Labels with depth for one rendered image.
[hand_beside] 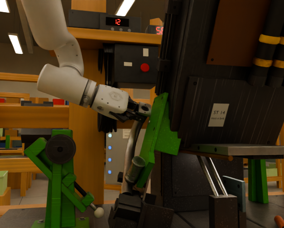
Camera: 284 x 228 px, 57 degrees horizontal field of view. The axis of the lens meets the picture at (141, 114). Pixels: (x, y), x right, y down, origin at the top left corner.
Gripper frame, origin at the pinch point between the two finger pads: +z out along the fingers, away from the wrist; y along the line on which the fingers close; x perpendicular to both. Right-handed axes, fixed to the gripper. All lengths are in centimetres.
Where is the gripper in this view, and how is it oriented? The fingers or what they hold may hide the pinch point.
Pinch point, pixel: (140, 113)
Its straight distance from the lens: 83.6
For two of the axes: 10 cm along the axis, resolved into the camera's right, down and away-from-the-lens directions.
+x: -4.0, 7.0, 5.9
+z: 9.2, 3.4, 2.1
